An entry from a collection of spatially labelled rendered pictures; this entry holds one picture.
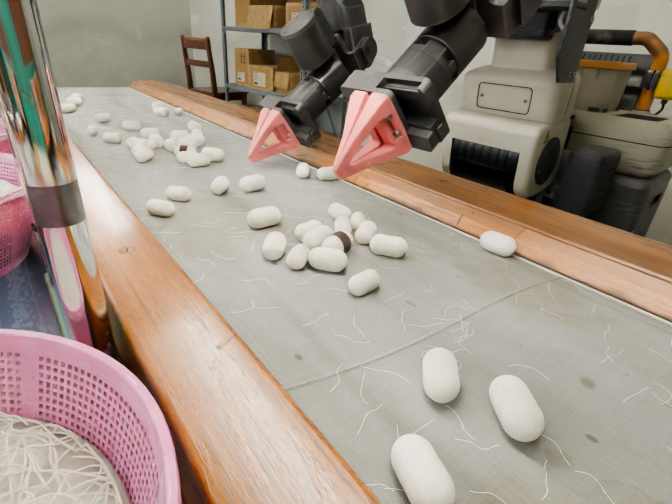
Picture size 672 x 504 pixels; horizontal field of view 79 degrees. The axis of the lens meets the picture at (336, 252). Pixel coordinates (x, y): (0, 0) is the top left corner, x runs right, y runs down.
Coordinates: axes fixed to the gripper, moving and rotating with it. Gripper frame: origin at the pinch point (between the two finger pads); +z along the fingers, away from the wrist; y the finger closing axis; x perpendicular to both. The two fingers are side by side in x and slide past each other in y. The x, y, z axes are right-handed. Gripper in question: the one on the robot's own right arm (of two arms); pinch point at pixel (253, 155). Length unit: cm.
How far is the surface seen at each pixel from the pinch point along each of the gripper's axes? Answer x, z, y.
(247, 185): -3.0, 5.6, 9.8
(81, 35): 25, -52, -456
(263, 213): -5.5, 8.1, 20.3
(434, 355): -6.9, 10.2, 45.3
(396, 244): -0.9, 2.6, 32.8
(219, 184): -5.2, 7.9, 8.6
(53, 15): 0, -46, -454
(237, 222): -5.0, 10.5, 17.2
